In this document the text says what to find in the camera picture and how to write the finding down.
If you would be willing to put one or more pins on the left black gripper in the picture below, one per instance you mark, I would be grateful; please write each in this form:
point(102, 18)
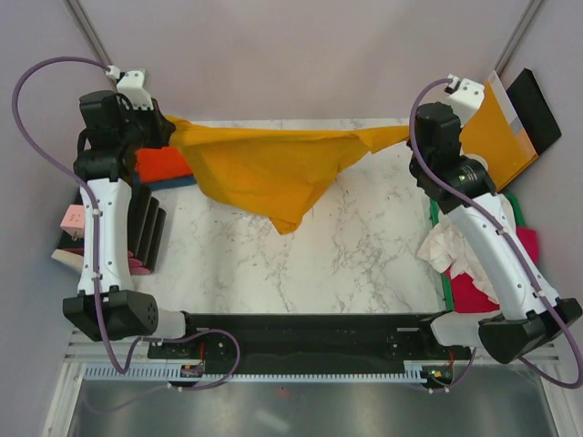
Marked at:
point(163, 129)

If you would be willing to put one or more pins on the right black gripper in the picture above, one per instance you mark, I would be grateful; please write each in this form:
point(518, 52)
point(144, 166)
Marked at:
point(437, 137)

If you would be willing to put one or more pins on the yellow t shirt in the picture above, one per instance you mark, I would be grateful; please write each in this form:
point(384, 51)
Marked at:
point(278, 174)

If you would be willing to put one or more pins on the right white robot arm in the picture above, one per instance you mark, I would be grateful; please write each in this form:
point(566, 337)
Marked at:
point(531, 313)

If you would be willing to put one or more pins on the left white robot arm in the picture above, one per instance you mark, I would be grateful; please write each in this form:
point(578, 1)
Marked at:
point(107, 305)

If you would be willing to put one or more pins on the folded orange t shirt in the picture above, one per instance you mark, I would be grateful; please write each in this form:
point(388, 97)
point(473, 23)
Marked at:
point(155, 165)

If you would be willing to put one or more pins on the orange yellow envelope folder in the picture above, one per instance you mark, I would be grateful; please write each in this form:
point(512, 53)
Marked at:
point(496, 136)

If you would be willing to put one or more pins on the green plastic tray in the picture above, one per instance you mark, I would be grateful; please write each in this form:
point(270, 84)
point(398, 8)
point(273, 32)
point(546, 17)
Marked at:
point(466, 287)

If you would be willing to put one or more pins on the folded blue t shirt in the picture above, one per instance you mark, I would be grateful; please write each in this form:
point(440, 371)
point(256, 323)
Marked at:
point(172, 183)

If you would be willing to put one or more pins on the black organizer box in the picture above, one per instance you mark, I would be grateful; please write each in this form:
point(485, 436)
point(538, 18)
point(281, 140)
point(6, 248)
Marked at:
point(146, 221)

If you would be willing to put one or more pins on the black flat box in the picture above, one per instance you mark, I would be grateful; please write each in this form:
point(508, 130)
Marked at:
point(533, 111)

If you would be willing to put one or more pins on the pink cube power adapter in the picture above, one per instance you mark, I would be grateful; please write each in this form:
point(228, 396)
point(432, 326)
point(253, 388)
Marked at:
point(74, 221)

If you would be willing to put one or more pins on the white t shirt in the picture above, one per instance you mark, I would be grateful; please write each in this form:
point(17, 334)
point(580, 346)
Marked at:
point(445, 247)

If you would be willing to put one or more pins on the beige book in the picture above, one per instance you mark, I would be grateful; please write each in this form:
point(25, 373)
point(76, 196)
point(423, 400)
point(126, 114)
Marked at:
point(71, 260)

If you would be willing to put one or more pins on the magenta t shirt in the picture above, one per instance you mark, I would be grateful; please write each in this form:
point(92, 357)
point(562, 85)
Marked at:
point(467, 298)

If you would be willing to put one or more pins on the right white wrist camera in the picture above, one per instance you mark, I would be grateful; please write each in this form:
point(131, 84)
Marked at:
point(465, 97)

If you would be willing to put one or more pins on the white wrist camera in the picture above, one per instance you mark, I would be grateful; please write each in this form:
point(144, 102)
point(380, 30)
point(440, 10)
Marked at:
point(465, 97)
point(131, 84)

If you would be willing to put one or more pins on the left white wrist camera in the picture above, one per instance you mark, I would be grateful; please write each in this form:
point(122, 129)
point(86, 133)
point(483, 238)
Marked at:
point(131, 84)

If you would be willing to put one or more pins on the left metal frame post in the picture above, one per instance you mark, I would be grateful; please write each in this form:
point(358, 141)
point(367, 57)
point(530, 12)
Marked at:
point(85, 26)

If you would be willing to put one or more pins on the metal frame post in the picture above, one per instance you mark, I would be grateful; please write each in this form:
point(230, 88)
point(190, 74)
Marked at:
point(519, 33)
point(85, 26)

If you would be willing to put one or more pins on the right metal frame post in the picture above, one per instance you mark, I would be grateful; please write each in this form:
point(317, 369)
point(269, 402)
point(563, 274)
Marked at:
point(519, 33)

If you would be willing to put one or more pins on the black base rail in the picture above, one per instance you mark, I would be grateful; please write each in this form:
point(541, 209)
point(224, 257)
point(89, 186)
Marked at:
point(333, 342)

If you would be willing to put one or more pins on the white slotted cable duct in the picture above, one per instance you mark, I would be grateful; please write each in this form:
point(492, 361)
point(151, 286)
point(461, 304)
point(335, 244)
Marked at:
point(403, 372)

